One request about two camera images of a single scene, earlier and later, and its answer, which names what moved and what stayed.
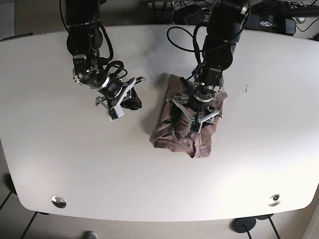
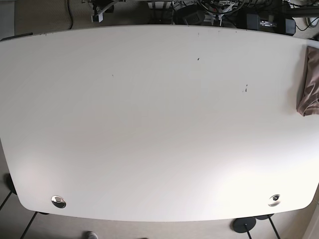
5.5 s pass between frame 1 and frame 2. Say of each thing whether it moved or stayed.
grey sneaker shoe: stayed
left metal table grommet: stayed
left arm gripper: moved
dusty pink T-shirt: moved
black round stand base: stayed
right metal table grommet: stayed
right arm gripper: moved
